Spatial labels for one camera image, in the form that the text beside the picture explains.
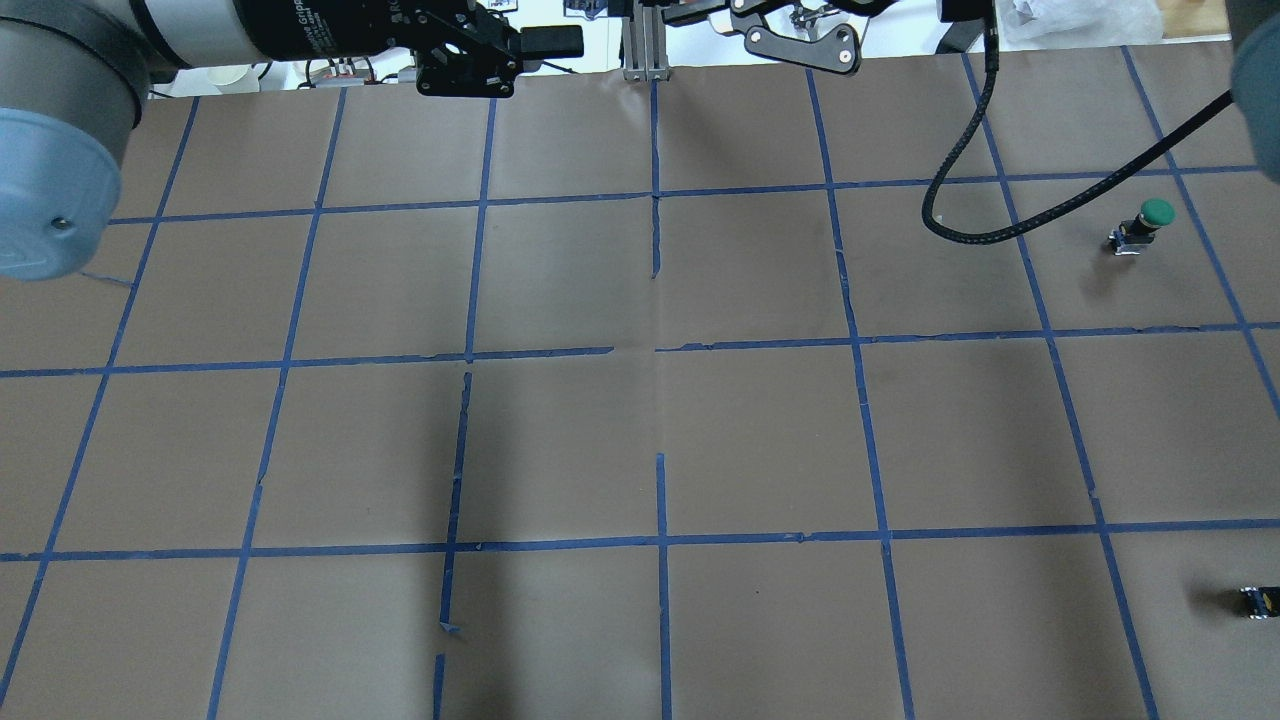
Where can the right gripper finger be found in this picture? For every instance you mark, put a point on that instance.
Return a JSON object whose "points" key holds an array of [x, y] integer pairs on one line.
{"points": [[838, 51]]}

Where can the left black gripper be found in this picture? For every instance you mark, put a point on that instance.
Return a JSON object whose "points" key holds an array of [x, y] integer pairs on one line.
{"points": [[318, 28]]}

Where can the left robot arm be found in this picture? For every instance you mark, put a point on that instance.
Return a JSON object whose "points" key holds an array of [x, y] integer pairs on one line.
{"points": [[77, 75]]}

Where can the green push button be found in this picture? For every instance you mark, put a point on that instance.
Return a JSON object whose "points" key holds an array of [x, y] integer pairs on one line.
{"points": [[1134, 237]]}

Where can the clear plastic bag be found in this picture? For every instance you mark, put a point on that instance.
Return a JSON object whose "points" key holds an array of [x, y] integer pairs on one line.
{"points": [[1065, 24]]}

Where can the aluminium frame post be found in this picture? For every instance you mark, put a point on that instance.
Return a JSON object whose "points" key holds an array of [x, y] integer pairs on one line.
{"points": [[643, 48]]}

